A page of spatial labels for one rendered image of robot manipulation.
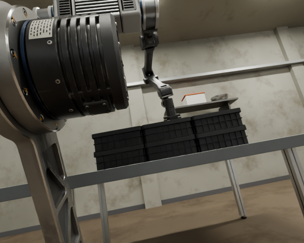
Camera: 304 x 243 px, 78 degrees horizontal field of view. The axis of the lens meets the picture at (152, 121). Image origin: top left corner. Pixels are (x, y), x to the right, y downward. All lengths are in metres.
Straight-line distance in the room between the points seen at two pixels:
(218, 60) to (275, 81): 1.35
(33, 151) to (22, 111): 0.09
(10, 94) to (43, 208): 0.22
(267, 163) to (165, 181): 2.10
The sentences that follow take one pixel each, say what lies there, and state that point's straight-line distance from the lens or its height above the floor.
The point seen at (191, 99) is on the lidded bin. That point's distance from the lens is 3.64.
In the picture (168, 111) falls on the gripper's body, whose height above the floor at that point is 0.99.
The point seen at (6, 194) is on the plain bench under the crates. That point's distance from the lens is 0.74.
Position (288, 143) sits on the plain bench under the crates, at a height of 0.68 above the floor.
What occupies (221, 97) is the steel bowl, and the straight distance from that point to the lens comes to 3.85.
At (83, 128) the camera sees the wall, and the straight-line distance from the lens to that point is 4.00.
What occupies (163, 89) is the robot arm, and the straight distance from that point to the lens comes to 1.15.
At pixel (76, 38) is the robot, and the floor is 0.88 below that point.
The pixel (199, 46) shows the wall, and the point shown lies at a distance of 4.85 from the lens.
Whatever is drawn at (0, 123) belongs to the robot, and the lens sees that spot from 0.34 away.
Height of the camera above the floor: 0.68
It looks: 14 degrees up
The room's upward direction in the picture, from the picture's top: 10 degrees counter-clockwise
